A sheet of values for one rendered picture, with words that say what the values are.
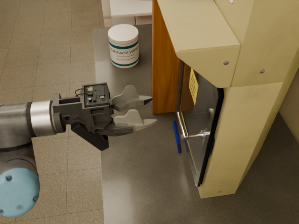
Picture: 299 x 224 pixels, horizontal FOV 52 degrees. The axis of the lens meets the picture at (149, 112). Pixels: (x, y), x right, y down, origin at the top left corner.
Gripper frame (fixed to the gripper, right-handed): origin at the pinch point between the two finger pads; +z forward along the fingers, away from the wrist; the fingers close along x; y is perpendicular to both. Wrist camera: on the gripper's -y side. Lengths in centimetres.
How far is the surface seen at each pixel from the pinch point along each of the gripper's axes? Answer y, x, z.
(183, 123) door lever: -10.6, 4.0, 9.5
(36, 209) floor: -131, 48, -65
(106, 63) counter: -37, 66, -10
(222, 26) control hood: 19.6, 1.2, 13.9
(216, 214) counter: -37.4, -10.8, 18.5
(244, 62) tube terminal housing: 15.9, -4.9, 16.6
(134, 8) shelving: -40, 116, 9
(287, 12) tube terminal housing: 25.2, -4.9, 21.7
